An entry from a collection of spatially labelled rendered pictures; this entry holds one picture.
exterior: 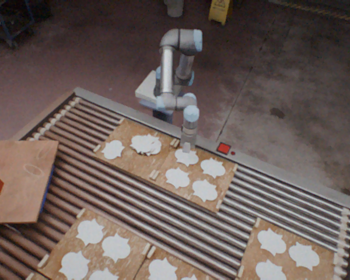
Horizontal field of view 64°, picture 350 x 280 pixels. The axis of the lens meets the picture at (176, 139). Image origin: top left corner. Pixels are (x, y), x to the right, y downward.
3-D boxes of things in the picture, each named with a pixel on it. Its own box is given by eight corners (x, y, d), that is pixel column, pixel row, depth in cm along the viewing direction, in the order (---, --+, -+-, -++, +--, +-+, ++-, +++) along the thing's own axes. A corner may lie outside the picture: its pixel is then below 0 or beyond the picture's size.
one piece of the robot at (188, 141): (178, 136, 148) (177, 155, 161) (195, 139, 147) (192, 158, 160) (182, 120, 156) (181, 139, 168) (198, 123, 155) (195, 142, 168)
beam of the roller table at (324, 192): (79, 91, 221) (77, 86, 216) (360, 207, 166) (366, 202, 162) (71, 98, 216) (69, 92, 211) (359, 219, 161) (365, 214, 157)
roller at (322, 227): (63, 112, 204) (62, 107, 200) (346, 236, 152) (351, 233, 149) (59, 116, 201) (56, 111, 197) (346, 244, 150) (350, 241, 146)
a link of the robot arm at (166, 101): (158, 23, 157) (156, 106, 146) (178, 24, 158) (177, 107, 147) (158, 35, 168) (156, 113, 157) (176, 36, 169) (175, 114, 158)
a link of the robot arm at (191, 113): (198, 103, 146) (200, 115, 141) (196, 118, 155) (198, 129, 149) (184, 103, 146) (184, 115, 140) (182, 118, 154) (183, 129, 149)
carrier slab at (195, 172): (177, 142, 184) (178, 140, 183) (237, 167, 173) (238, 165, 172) (150, 183, 163) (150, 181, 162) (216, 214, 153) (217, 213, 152)
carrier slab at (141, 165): (124, 120, 195) (123, 118, 193) (177, 142, 184) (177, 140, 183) (93, 156, 174) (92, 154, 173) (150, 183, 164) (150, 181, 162)
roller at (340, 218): (73, 103, 210) (71, 98, 206) (348, 220, 158) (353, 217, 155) (68, 107, 207) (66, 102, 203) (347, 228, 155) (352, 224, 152)
